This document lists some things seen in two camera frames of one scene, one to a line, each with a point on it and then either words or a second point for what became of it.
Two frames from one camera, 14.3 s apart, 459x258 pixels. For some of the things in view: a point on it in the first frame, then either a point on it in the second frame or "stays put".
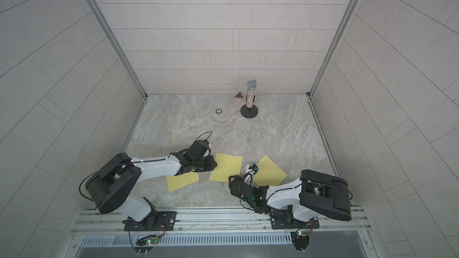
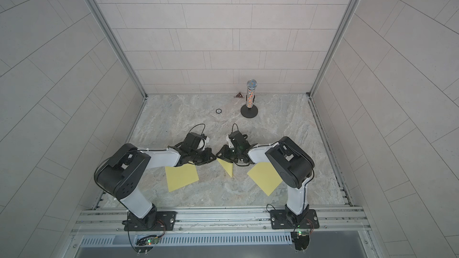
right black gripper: [235, 179] -> [225, 154]
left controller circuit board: [146, 243] stays put
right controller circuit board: [300, 239] stays put
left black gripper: [211, 165] -> [208, 152]
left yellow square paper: [176, 182] stays put
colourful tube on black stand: [250, 110] stays put
